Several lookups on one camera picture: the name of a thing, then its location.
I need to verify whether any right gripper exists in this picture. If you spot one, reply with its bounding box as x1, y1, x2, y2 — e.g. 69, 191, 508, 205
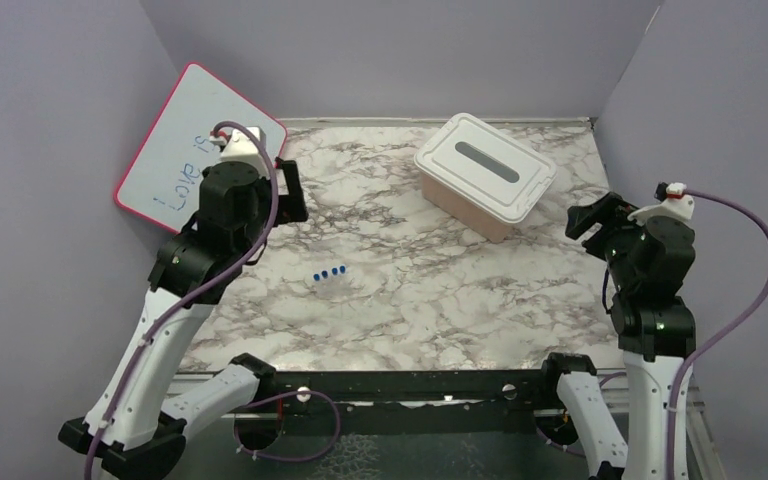
566, 189, 647, 288

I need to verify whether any white plastic lid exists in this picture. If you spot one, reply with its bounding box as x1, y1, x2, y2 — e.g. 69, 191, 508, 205
414, 113, 557, 225

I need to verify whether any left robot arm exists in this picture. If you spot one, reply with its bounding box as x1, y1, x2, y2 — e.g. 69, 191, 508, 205
58, 159, 308, 479

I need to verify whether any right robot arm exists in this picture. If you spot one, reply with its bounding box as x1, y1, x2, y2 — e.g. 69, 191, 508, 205
536, 191, 696, 479

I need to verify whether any pink plastic bin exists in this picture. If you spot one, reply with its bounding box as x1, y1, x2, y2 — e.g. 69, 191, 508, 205
420, 173, 514, 243

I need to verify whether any pink-framed whiteboard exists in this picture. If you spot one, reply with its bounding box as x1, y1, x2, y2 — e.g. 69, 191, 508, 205
114, 63, 287, 233

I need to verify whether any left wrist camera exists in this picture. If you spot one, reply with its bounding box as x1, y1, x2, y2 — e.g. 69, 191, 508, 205
209, 128, 265, 170

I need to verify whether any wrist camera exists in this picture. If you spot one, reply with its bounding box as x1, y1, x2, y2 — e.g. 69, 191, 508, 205
627, 182, 695, 225
209, 128, 265, 170

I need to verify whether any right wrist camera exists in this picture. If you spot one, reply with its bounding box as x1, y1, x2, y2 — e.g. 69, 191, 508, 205
627, 182, 695, 225

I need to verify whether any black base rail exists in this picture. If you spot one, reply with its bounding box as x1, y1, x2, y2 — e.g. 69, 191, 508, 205
118, 367, 697, 439

